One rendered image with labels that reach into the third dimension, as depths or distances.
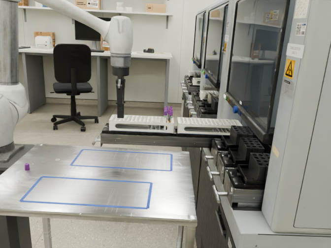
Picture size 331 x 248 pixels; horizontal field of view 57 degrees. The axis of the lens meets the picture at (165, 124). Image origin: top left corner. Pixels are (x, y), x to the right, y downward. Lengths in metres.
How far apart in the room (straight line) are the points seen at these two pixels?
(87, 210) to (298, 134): 0.57
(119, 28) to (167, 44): 3.56
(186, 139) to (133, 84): 3.64
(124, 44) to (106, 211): 0.75
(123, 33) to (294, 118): 0.80
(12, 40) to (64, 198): 0.91
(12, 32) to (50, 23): 3.58
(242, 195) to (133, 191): 0.35
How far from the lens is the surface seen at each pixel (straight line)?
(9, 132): 1.49
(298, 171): 0.89
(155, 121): 1.40
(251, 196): 1.03
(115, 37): 1.34
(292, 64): 0.86
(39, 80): 5.07
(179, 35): 4.88
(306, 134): 0.86
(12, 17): 1.60
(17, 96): 1.62
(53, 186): 0.97
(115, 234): 2.10
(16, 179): 1.04
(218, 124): 1.44
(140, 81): 4.96
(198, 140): 1.41
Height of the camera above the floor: 1.28
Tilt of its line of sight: 18 degrees down
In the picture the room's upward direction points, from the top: 3 degrees clockwise
